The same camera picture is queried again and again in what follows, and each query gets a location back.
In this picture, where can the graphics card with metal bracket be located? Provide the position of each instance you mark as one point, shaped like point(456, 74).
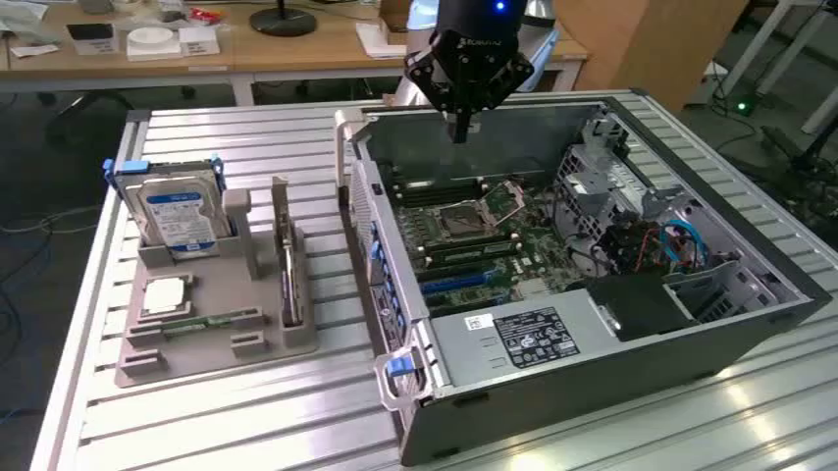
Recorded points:
point(293, 279)

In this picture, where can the blue case latch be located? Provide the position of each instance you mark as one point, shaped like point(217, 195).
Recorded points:
point(401, 368)

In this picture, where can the silver CPU chip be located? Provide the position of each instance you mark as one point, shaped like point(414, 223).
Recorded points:
point(163, 296)

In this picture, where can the CPU socket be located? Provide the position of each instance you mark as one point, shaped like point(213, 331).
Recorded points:
point(465, 221)

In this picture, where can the open black PC case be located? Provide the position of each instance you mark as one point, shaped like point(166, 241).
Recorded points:
point(589, 382)

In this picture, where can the wooden cabinet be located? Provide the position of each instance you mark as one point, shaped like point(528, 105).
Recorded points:
point(649, 49)

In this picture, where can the black RAM slot row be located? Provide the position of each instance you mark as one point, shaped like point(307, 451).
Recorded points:
point(436, 189)

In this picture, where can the wooden desk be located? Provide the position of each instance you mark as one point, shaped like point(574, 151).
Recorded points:
point(295, 51)

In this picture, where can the silver drive cage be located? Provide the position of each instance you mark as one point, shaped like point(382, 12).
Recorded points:
point(602, 196)

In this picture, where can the white paper tag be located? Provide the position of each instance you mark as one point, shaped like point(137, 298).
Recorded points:
point(34, 50)

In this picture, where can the black round lamp base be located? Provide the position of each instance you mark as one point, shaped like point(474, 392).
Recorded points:
point(283, 23)

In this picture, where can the open socket cover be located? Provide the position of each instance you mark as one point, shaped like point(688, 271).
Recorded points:
point(506, 201)

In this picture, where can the white round dish on box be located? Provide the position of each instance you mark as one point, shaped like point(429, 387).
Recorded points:
point(154, 41)

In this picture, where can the green RAM stick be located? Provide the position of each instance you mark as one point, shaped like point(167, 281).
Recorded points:
point(203, 324)

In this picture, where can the red packet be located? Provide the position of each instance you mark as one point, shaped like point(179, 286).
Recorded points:
point(205, 15)

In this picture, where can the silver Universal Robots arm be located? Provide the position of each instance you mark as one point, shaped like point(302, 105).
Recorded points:
point(419, 73)

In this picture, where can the green indicator light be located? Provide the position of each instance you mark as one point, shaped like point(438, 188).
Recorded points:
point(742, 105)

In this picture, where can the small white box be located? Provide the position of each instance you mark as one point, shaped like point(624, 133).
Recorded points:
point(198, 41)

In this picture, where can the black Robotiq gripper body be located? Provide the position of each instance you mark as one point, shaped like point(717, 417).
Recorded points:
point(474, 44)

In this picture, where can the white table frame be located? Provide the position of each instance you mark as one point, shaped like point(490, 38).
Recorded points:
point(753, 49)

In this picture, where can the black office chair base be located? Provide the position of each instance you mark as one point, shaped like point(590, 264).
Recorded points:
point(86, 113)

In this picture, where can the grey parts rack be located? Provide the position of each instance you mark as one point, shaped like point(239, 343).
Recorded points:
point(223, 289)

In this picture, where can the hard disk with blue caddy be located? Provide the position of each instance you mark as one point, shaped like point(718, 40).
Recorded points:
point(177, 216)

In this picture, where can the blue expansion slot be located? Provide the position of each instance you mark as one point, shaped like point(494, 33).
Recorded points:
point(452, 283)

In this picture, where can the black installed RAM stick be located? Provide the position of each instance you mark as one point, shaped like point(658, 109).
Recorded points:
point(472, 250)

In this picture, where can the green motherboard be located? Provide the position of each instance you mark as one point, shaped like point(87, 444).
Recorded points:
point(524, 250)

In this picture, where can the grey power supply unit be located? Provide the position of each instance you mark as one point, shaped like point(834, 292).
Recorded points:
point(472, 343)

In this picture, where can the white paper stack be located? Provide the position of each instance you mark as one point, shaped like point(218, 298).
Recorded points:
point(379, 41)

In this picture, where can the white box with black top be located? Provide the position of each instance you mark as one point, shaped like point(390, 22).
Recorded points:
point(94, 38)

